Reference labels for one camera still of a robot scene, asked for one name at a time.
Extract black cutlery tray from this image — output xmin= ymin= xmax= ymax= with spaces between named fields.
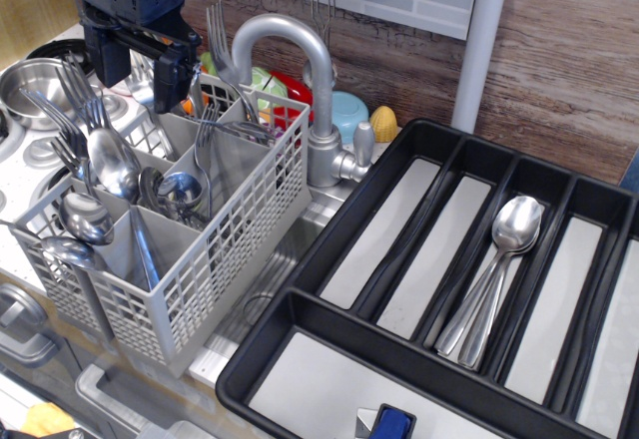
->
xmin=216 ymin=120 xmax=638 ymax=438

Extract yellow toy corn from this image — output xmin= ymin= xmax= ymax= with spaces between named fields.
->
xmin=369 ymin=106 xmax=398 ymax=143

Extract big steel spoon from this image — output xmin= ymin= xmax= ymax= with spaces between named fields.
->
xmin=88 ymin=128 xmax=141 ymax=204

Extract steel spoon front left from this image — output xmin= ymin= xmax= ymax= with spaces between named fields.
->
xmin=59 ymin=193 xmax=115 ymax=245

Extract steel fork in middle compartment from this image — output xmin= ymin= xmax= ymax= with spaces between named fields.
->
xmin=194 ymin=103 xmax=220 ymax=219

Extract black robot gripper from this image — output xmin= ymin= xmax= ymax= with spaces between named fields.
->
xmin=81 ymin=0 xmax=202 ymax=114

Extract grey metal post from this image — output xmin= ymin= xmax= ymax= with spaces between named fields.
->
xmin=451 ymin=0 xmax=505 ymax=134

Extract silver toy faucet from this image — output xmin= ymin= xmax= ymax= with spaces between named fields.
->
xmin=232 ymin=14 xmax=374 ymax=188

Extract steel pot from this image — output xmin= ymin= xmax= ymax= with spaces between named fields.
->
xmin=1 ymin=58 xmax=75 ymax=131

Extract steel forks cluster left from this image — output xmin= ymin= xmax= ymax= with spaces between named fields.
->
xmin=20 ymin=55 xmax=117 ymax=184

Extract small steel spoon centre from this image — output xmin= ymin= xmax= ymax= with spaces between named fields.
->
xmin=158 ymin=172 xmax=203 ymax=208

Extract blue object at bottom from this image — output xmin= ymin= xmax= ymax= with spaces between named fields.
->
xmin=368 ymin=404 xmax=416 ymax=439

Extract stacked steel spoons in tray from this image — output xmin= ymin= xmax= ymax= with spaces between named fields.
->
xmin=435 ymin=196 xmax=543 ymax=370

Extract steel sink basin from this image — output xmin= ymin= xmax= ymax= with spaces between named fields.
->
xmin=199 ymin=181 xmax=355 ymax=358

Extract tall steel fork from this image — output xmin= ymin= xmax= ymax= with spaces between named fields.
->
xmin=207 ymin=2 xmax=259 ymax=125

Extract grey plastic cutlery basket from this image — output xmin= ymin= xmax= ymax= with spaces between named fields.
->
xmin=15 ymin=90 xmax=311 ymax=376

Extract steel spoon lowest left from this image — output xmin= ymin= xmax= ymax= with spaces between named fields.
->
xmin=1 ymin=219 xmax=107 ymax=270

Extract light blue bowl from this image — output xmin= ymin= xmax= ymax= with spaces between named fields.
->
xmin=332 ymin=91 xmax=369 ymax=135

